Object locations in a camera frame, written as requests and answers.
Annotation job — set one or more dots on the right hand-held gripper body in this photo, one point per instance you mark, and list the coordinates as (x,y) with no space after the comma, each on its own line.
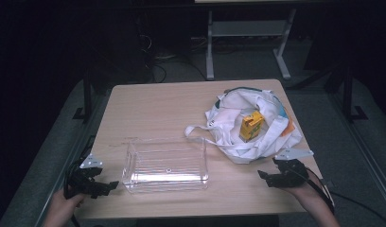
(291,171)

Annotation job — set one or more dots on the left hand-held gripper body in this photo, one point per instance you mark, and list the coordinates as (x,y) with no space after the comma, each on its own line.
(84,180)

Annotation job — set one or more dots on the yellow juice carton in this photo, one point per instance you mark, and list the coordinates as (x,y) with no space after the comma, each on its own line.
(251,126)

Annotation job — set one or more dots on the clear plastic container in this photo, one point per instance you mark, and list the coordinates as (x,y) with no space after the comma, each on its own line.
(166,167)

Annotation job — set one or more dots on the white tote bag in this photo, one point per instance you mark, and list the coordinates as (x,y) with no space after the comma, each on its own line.
(232,116)

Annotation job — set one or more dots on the person's left hand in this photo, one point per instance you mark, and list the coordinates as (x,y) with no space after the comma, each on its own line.
(62,206)

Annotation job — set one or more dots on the black metal stand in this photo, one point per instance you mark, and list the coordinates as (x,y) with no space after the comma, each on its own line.
(86,97)
(348,94)

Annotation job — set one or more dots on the grey metal table frame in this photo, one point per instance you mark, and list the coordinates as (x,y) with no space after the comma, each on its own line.
(248,29)

